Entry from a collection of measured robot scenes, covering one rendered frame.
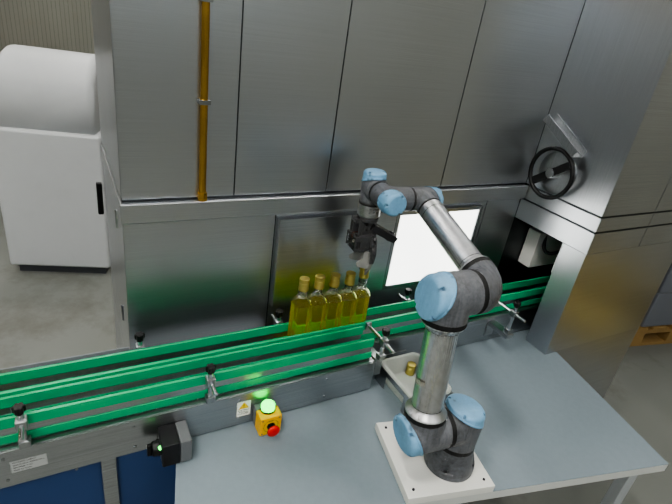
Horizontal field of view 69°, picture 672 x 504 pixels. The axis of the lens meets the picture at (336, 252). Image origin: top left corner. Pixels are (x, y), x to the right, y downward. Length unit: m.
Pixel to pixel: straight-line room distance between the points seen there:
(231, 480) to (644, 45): 1.90
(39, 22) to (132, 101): 10.05
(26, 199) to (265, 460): 2.72
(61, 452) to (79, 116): 2.45
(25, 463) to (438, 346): 1.08
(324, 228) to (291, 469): 0.77
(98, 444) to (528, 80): 1.88
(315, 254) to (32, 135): 2.36
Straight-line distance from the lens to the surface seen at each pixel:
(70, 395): 1.54
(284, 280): 1.71
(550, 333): 2.29
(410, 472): 1.58
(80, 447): 1.54
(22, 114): 3.68
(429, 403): 1.35
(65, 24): 11.33
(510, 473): 1.74
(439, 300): 1.17
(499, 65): 1.96
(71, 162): 3.62
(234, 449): 1.59
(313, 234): 1.67
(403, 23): 1.67
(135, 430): 1.54
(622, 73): 2.08
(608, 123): 2.08
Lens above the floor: 1.95
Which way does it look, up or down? 26 degrees down
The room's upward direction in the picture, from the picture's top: 9 degrees clockwise
